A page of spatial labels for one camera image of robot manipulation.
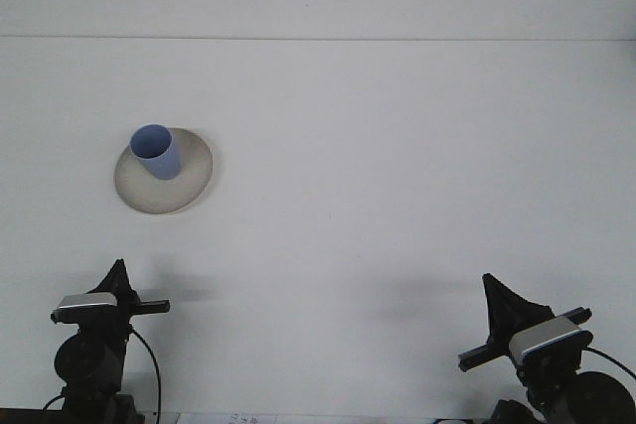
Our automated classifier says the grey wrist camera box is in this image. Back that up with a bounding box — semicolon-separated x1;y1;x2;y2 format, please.
508;317;595;366
49;292;120;325

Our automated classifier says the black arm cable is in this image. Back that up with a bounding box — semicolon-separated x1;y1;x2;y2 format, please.
127;327;164;418
580;346;636;381

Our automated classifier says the white printed paper sheet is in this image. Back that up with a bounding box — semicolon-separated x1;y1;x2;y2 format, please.
174;411;280;424

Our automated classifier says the pale round plate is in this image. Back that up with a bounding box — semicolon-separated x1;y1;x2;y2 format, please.
113;126;216;217

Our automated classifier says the pale blue cup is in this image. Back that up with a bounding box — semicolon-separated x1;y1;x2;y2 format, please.
128;123;182;182

